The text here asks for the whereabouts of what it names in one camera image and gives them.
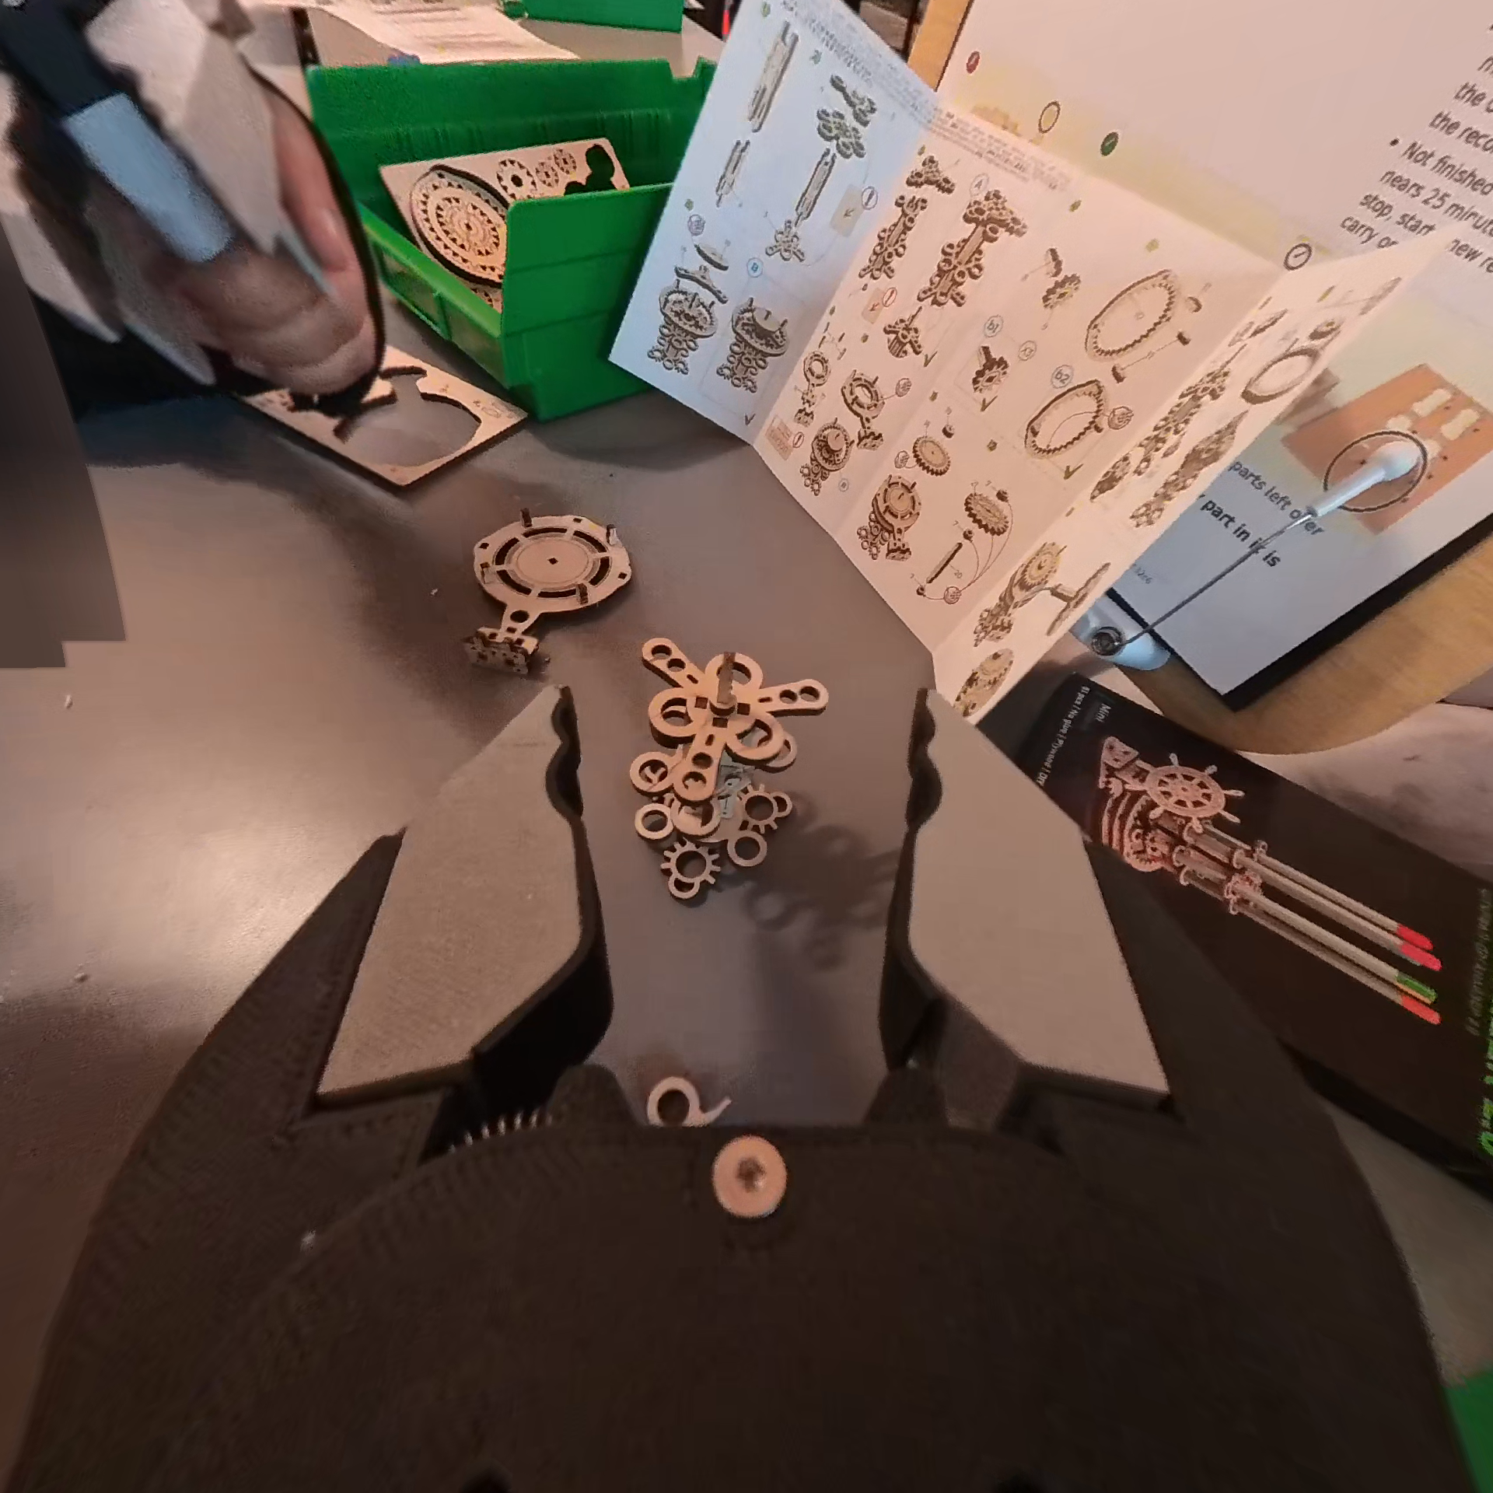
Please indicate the wooden parts sheet with gears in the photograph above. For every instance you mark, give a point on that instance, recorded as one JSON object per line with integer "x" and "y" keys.
{"x": 466, "y": 221}

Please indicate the person's left hand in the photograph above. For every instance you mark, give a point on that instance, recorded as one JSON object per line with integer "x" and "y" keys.
{"x": 292, "y": 328}

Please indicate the wooden sheet with cut-outs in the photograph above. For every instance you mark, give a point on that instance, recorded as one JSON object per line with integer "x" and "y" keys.
{"x": 466, "y": 412}

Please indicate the small white round device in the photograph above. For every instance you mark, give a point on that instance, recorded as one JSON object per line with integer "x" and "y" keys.
{"x": 1138, "y": 653}

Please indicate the folded assembly instruction leaflet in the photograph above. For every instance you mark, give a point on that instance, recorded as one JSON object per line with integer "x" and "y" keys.
{"x": 934, "y": 293}

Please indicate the white printed notice board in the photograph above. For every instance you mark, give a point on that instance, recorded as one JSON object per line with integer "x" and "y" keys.
{"x": 1284, "y": 94}

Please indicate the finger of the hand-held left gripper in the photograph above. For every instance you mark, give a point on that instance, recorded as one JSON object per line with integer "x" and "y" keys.
{"x": 221, "y": 129}
{"x": 70, "y": 269}

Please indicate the small white curled scrap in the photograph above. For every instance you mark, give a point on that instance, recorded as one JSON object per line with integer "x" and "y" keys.
{"x": 676, "y": 1103}

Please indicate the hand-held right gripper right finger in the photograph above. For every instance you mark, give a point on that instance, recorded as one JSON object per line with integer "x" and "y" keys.
{"x": 1016, "y": 934}

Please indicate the wooden flower-shaped model assembly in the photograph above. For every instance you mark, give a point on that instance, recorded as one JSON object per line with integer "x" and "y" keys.
{"x": 701, "y": 724}

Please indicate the black model kit box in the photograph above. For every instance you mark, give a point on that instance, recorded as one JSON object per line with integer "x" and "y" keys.
{"x": 1284, "y": 911}

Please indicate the round wooden disc assembly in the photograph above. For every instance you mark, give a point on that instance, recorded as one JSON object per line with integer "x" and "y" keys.
{"x": 548, "y": 566}

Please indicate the green plastic bin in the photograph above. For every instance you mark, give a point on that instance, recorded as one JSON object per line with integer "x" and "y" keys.
{"x": 607, "y": 12}
{"x": 584, "y": 293}

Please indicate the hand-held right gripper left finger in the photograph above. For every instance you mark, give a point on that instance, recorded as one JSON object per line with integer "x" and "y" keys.
{"x": 466, "y": 899}

